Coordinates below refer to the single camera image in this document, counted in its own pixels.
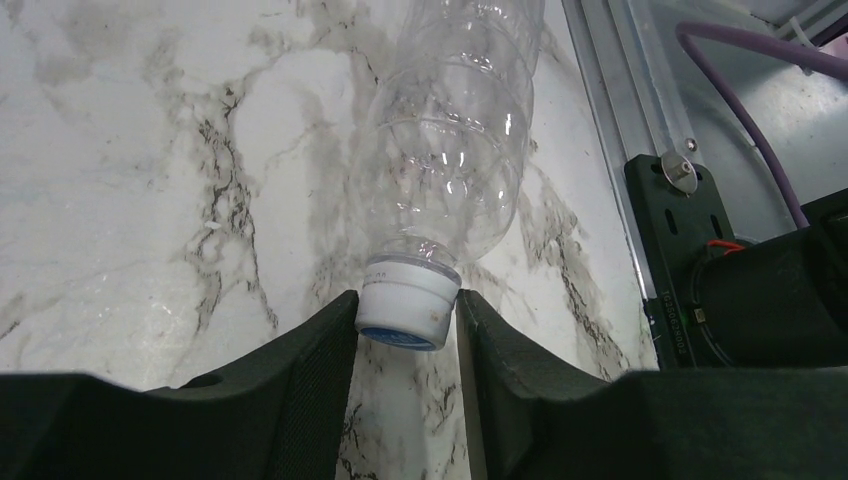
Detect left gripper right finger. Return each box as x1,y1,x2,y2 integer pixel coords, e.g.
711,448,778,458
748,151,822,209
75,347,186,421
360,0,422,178
456,290,847,479

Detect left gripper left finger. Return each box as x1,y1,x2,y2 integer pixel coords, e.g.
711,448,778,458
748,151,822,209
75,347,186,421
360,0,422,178
1,290,358,479

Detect clear unlabelled bottle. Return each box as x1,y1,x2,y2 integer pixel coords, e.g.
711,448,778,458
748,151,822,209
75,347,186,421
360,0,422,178
350,1,545,351

